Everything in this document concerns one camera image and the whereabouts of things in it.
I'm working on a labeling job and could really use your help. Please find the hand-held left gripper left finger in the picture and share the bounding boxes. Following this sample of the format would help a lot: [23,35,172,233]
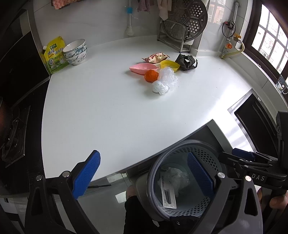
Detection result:
[25,150,102,234]

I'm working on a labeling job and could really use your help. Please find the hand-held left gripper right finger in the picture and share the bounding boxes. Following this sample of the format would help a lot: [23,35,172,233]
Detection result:
[187,152,264,234]

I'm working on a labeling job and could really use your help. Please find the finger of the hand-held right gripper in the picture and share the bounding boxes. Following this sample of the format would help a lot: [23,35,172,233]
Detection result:
[232,148,279,163]
[219,151,279,174]

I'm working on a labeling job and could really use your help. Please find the white paper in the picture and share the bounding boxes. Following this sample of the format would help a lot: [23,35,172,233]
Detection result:
[166,168,189,196]

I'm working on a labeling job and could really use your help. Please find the clear plastic blister pack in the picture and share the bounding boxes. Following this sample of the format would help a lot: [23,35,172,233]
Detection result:
[160,172,178,208]

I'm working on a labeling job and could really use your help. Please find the grey perforated waste basket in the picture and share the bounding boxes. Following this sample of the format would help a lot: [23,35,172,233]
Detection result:
[135,139,228,222]

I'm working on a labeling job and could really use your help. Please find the clear plastic bag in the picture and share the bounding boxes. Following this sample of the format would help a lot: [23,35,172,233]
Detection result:
[152,67,178,95]

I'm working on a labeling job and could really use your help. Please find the black plastic bag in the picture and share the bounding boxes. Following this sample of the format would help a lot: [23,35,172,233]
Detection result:
[175,53,198,71]

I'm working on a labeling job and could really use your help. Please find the orange tangerine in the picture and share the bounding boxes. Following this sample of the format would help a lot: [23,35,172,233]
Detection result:
[144,70,158,82]

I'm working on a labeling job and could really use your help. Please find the yellow plastic ring lid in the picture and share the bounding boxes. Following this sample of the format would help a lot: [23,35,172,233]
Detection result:
[160,60,180,72]

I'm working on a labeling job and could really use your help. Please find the pink leaf-shaped dish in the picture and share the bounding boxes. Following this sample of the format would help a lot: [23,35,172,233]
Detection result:
[129,63,159,75]

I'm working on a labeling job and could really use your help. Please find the red patterned snack wrapper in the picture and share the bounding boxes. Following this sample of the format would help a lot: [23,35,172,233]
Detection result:
[142,52,170,64]

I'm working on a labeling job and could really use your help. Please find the person's right hand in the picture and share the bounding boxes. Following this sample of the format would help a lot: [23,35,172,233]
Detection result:
[269,195,288,210]

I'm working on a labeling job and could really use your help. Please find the black kitchen sink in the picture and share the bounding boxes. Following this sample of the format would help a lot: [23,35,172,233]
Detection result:
[228,89,288,158]

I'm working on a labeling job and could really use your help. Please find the person's foot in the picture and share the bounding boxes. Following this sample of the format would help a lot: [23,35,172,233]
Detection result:
[125,186,138,199]

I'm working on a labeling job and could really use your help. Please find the black fuzzy cloth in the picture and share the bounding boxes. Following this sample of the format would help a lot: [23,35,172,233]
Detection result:
[123,196,198,234]

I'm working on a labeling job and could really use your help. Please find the glass mug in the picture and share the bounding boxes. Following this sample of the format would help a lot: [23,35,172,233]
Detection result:
[276,75,288,94]

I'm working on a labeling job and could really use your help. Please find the black gas stove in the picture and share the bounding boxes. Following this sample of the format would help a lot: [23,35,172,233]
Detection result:
[0,76,49,198]

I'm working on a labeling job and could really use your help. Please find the blue patterned white bowl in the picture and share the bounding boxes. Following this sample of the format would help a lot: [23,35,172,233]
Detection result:
[64,46,88,66]
[62,39,86,53]

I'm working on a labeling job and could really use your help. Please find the dark framed window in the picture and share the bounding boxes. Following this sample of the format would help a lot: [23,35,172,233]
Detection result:
[244,0,288,79]

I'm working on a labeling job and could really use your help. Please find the yellow seasoning pouch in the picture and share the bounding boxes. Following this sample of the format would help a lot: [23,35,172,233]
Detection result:
[43,36,70,75]

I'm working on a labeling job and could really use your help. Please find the gas shutoff valve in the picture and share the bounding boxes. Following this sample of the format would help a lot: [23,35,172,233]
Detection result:
[222,21,235,37]

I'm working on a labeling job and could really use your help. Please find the black range hood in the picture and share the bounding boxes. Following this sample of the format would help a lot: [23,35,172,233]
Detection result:
[0,9,51,106]

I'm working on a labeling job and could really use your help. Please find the metal gas pipe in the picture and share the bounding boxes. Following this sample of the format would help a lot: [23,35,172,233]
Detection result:
[231,0,239,23]

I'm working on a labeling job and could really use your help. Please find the perforated metal steamer tray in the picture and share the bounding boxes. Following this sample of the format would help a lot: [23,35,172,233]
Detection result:
[163,0,208,41]

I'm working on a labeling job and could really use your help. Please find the metal dish rack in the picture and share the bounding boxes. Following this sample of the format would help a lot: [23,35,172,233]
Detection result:
[157,19,194,53]

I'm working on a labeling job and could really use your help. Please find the white bottle brush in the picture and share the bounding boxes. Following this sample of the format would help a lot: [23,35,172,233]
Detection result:
[125,4,135,36]

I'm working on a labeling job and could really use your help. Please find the beige hanging cloth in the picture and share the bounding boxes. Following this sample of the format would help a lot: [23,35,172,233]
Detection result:
[157,0,172,20]

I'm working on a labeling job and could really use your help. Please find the pink sponge cloth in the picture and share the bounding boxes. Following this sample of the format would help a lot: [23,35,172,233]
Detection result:
[51,0,78,10]

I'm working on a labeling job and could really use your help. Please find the grey hanging cloth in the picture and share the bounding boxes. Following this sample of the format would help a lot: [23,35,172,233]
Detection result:
[136,0,152,13]

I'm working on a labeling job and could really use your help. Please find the yellow gas hose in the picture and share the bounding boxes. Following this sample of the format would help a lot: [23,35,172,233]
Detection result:
[222,34,245,59]

